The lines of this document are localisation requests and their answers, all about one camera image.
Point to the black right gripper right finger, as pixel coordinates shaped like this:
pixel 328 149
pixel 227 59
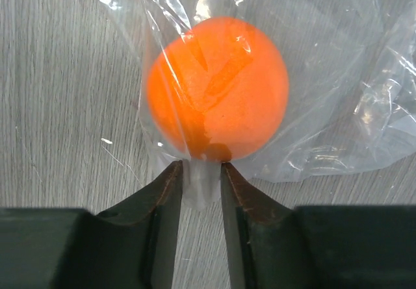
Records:
pixel 314 246

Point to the fake orange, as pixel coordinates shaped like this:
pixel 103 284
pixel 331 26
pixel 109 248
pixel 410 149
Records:
pixel 218 92

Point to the clear zip top bag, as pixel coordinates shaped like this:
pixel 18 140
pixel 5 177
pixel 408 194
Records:
pixel 351 66

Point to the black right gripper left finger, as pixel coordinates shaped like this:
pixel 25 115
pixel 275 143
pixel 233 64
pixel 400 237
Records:
pixel 130 245

